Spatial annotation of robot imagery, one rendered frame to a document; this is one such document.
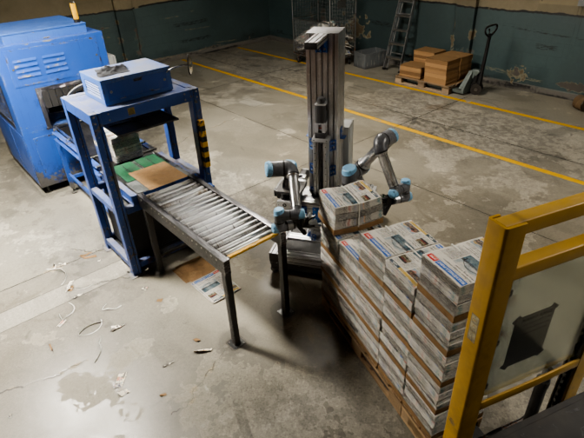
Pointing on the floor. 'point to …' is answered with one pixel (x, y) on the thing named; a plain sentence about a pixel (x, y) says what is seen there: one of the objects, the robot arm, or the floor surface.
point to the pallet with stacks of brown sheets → (435, 69)
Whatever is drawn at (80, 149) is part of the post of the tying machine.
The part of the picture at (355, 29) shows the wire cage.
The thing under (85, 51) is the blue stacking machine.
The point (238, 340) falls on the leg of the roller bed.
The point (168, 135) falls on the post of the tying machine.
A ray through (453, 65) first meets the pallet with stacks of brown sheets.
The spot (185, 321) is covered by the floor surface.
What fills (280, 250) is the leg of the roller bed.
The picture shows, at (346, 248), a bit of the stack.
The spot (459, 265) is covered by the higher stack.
